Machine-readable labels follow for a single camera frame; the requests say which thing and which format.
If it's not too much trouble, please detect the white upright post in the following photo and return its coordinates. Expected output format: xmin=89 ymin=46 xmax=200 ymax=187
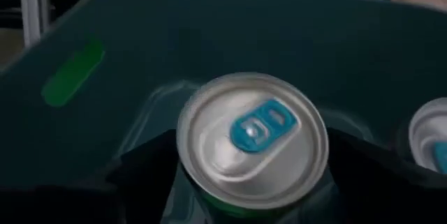
xmin=19 ymin=0 xmax=50 ymax=47

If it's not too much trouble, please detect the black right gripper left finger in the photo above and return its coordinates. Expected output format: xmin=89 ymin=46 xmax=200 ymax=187
xmin=106 ymin=129 xmax=186 ymax=224

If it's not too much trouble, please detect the blue silver Red Bull can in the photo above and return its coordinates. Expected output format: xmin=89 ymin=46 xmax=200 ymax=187
xmin=407 ymin=97 xmax=447 ymax=175

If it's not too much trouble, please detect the blue-grey plastic bin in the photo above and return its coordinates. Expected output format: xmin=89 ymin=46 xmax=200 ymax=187
xmin=0 ymin=0 xmax=447 ymax=224

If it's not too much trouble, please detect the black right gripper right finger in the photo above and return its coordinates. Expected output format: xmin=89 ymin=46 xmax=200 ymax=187
xmin=326 ymin=129 xmax=447 ymax=224

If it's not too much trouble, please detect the green can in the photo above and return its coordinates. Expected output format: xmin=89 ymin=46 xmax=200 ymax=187
xmin=176 ymin=72 xmax=330 ymax=220

